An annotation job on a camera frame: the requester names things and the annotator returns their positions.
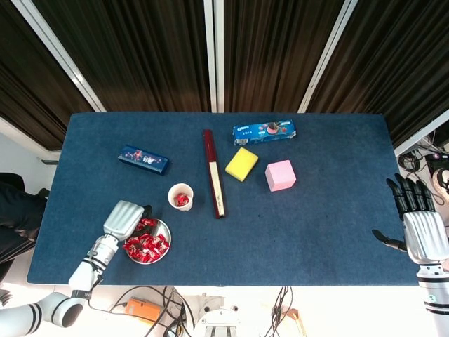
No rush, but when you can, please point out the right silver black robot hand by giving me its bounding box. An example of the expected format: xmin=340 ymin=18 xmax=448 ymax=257
xmin=372 ymin=173 xmax=449 ymax=266

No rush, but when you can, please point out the dark brown pleated curtain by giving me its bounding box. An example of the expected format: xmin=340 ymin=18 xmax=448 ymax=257
xmin=33 ymin=0 xmax=211 ymax=113
xmin=223 ymin=0 xmax=347 ymax=113
xmin=0 ymin=0 xmax=98 ymax=151
xmin=307 ymin=0 xmax=449 ymax=148

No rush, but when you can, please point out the navy floral print box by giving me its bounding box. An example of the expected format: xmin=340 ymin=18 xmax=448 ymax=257
xmin=117 ymin=144 xmax=170 ymax=176

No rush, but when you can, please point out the black electronic device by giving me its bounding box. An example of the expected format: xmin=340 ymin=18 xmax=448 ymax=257
xmin=424 ymin=152 xmax=449 ymax=176

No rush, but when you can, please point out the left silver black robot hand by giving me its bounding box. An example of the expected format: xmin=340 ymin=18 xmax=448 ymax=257
xmin=103 ymin=199 xmax=158 ymax=242

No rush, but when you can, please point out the blue felt table cloth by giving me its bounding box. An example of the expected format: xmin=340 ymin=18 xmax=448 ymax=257
xmin=27 ymin=112 xmax=420 ymax=287

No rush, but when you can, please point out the coiled black cable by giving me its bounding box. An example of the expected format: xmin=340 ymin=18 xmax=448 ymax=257
xmin=398 ymin=149 xmax=427 ymax=175

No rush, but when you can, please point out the white paper cup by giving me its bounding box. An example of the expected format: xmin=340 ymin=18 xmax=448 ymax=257
xmin=167 ymin=183 xmax=195 ymax=212

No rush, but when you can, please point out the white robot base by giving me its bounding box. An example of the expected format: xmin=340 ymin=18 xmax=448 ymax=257
xmin=192 ymin=293 xmax=248 ymax=337

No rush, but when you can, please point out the long dark red box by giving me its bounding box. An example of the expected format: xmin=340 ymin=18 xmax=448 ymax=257
xmin=203 ymin=128 xmax=228 ymax=220

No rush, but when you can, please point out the round silver metal plate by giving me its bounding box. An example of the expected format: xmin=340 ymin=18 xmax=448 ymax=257
xmin=124 ymin=217 xmax=173 ymax=265

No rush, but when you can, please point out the white metal frame post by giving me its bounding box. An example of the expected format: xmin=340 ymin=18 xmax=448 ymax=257
xmin=297 ymin=0 xmax=361 ymax=114
xmin=203 ymin=0 xmax=217 ymax=113
xmin=213 ymin=0 xmax=226 ymax=113
xmin=392 ymin=108 xmax=449 ymax=158
xmin=10 ymin=0 xmax=107 ymax=113

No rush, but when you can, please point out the white round device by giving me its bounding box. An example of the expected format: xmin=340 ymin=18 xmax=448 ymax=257
xmin=434 ymin=167 xmax=449 ymax=203

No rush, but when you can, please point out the black cable bundle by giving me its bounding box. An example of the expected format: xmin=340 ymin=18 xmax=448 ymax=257
xmin=264 ymin=286 xmax=294 ymax=337

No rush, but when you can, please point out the black office chair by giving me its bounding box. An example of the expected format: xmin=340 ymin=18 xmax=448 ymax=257
xmin=0 ymin=171 xmax=50 ymax=275

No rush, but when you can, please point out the pink foam cube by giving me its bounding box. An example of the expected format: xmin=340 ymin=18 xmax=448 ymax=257
xmin=264 ymin=159 xmax=297 ymax=192

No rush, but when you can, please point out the orange box device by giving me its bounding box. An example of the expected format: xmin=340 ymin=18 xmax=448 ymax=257
xmin=125 ymin=296 xmax=163 ymax=326

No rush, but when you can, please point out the yellow sponge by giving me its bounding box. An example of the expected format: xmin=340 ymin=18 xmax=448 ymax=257
xmin=224 ymin=147 xmax=260 ymax=183

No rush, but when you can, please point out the tan wooden piece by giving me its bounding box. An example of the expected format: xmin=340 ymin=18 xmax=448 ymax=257
xmin=280 ymin=307 xmax=308 ymax=337

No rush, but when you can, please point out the blue Oreo cookie box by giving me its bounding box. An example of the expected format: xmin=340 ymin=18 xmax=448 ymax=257
xmin=232 ymin=119 xmax=296 ymax=147

